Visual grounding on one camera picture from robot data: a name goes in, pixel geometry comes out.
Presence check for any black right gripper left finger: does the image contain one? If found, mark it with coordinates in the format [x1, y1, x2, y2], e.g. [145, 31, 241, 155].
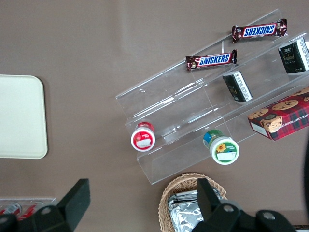
[20, 178, 91, 232]

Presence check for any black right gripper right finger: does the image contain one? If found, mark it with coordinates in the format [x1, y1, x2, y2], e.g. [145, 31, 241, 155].
[192, 178, 245, 232]

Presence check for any foil-wrapped sandwich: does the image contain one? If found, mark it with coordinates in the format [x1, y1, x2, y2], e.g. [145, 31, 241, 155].
[174, 188, 224, 203]
[168, 199, 206, 232]

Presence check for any woven wicker basket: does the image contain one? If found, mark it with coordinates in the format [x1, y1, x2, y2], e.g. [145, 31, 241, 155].
[158, 172, 228, 232]

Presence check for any cream plastic tray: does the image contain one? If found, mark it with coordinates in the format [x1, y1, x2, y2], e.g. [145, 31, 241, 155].
[0, 74, 48, 160]

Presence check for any clear acrylic can holder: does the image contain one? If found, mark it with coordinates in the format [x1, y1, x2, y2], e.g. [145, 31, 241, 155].
[0, 198, 56, 222]

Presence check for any red soda can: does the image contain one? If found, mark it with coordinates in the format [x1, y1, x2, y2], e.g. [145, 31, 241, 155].
[17, 202, 44, 221]
[0, 202, 22, 217]

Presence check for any green sunflower lid jar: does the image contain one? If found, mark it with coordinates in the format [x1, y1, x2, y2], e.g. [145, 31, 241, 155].
[202, 129, 240, 165]

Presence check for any red lid jar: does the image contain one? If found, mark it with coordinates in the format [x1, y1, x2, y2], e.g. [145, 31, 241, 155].
[130, 121, 156, 152]

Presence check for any clear acrylic tiered shelf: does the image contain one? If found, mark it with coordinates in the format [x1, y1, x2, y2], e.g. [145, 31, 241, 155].
[115, 8, 309, 186]

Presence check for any red plaid cookie box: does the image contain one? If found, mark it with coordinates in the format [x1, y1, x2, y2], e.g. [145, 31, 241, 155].
[247, 86, 309, 142]

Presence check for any dark green tea box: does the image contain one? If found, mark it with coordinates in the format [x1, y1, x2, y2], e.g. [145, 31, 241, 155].
[278, 37, 309, 74]
[222, 70, 253, 104]

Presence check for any Snickers chocolate bar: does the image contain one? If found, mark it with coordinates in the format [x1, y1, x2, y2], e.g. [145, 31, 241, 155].
[185, 49, 238, 72]
[231, 18, 289, 44]

